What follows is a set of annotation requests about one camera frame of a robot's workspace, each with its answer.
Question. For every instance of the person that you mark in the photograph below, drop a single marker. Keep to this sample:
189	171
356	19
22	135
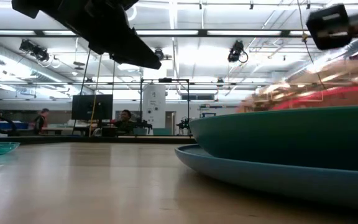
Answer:
40	123
124	124

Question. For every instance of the teal box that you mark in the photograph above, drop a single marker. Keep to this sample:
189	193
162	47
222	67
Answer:
162	132

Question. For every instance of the dark green plastic plate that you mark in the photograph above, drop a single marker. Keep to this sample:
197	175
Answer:
291	140

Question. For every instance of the blue framed sign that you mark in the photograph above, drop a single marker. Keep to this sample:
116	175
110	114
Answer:
208	115

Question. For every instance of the black computer monitor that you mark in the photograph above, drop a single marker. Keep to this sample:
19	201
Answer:
104	107

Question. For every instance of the large blue plastic plate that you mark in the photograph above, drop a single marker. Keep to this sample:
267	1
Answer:
259	183

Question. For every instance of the white pillar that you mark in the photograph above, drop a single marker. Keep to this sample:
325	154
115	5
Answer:
154	105

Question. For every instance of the blue box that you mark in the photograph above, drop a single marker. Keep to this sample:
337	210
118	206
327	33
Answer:
17	125

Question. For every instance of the small black background robot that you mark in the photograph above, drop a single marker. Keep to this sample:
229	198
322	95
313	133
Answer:
184	124

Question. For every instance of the black metal frame rig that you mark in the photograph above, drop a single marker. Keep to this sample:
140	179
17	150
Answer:
166	80

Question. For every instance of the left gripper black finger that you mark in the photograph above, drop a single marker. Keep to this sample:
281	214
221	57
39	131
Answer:
138	53

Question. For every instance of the black ceiling camera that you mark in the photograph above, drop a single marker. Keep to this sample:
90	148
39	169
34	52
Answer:
37	53
159	54
236	51

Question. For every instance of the black ceiling dome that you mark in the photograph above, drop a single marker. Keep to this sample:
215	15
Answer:
356	56

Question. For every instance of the red plastic plate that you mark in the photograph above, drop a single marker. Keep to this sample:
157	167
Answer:
322	96

